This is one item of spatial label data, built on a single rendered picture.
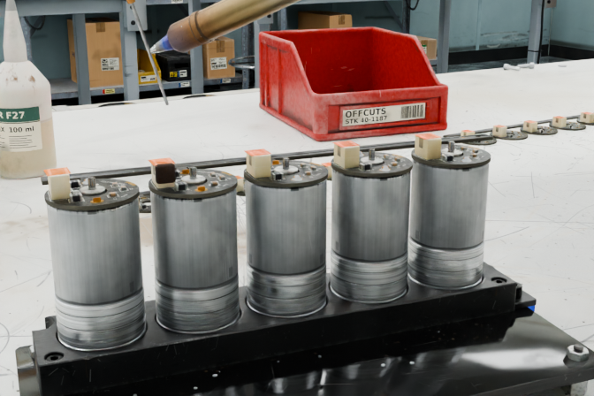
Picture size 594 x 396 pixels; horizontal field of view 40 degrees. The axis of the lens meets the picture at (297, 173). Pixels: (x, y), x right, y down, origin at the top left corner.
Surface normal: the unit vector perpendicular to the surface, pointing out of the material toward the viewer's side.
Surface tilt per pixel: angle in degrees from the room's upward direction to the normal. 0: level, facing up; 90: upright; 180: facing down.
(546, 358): 0
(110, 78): 89
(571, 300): 0
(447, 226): 90
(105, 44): 90
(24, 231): 0
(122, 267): 90
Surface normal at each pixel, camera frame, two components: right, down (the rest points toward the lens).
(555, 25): -0.87, 0.14
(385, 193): 0.23, 0.27
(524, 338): 0.00, -0.96
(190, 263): -0.03, 0.28
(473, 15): 0.48, 0.25
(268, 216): -0.44, 0.25
